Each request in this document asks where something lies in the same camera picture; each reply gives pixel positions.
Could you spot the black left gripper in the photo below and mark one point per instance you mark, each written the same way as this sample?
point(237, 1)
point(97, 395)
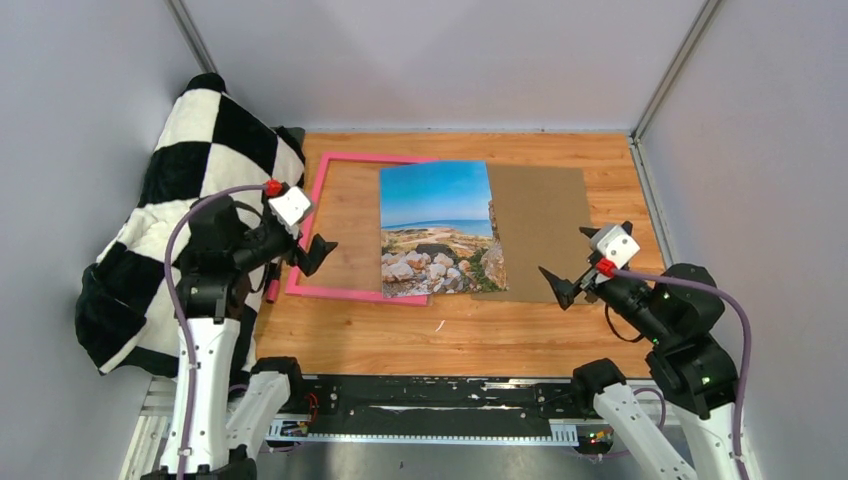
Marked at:
point(307, 261)

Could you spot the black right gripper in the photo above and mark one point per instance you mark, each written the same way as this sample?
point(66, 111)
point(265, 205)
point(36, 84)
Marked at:
point(564, 289)

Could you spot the pink picture frame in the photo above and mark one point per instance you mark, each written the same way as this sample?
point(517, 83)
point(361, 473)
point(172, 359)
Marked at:
point(293, 286)

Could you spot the pink handled screwdriver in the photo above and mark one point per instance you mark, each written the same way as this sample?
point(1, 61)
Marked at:
point(272, 284)

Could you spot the landscape beach photo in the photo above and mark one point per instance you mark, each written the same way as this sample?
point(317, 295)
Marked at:
point(438, 233)

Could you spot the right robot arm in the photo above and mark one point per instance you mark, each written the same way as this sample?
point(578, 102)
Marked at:
point(699, 359)

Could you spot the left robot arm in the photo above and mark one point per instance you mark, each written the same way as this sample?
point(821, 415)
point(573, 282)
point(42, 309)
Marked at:
point(209, 439)

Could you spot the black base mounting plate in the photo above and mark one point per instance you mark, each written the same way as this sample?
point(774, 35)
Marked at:
point(435, 409)

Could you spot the black white checkered pillow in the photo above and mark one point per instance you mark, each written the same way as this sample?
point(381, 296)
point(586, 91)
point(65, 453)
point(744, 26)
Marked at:
point(124, 315)

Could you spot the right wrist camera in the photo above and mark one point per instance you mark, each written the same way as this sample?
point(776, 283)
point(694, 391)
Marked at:
point(615, 251)

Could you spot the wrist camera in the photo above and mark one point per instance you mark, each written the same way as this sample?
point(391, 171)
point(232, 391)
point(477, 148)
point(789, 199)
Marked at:
point(290, 204)
point(615, 251)

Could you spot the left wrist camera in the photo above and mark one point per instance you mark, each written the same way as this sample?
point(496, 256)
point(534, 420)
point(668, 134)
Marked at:
point(290, 204)

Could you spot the brown frame backing board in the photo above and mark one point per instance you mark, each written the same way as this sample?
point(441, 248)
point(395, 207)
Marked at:
point(538, 212)

